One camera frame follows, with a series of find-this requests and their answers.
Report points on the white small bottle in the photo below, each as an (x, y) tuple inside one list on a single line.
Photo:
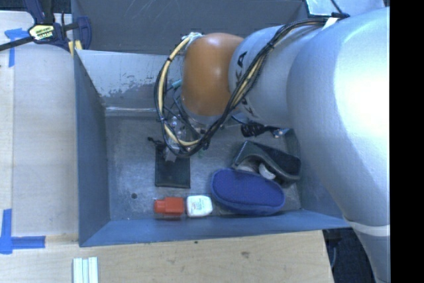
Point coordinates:
[(198, 206)]

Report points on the black cylinder on white bracket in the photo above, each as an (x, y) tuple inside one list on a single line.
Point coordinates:
[(253, 130)]

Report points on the red small box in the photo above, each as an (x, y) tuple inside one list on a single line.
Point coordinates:
[(169, 206)]

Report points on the pale wood board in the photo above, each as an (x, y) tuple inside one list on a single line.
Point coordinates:
[(44, 142)]

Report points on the black cloth pouch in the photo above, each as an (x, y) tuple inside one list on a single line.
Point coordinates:
[(174, 174)]

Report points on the grey metal bin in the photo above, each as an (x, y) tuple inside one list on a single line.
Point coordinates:
[(132, 169)]

